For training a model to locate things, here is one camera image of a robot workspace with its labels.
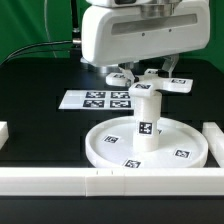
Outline black cable connector post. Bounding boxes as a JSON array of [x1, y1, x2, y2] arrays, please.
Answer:
[[70, 0, 81, 49]]

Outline white round table top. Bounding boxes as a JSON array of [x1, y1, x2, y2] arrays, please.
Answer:
[[85, 116, 208, 169]]

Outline white cross-shaped table base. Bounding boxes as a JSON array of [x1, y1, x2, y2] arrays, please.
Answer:
[[106, 69, 193, 97]]

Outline thin grey cable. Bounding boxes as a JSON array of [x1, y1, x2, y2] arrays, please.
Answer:
[[43, 0, 58, 59]]

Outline white barrier block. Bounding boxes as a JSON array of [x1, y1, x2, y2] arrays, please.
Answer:
[[202, 122, 224, 168], [0, 121, 9, 150]]

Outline white front barrier rail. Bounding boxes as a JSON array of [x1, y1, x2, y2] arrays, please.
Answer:
[[0, 168, 224, 196]]

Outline white right barrier block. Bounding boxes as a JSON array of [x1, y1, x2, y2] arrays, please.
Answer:
[[202, 122, 224, 168]]

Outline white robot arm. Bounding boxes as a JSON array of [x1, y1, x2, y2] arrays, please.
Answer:
[[81, 0, 210, 67]]

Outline black cable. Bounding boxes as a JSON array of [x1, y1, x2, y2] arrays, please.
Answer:
[[0, 40, 75, 66]]

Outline white left barrier block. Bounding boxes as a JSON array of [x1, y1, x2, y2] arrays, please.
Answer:
[[0, 121, 9, 150]]

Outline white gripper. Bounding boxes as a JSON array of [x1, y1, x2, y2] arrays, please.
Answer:
[[82, 2, 210, 87]]

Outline white marker tag plate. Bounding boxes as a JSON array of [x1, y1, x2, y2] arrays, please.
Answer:
[[59, 90, 133, 110]]

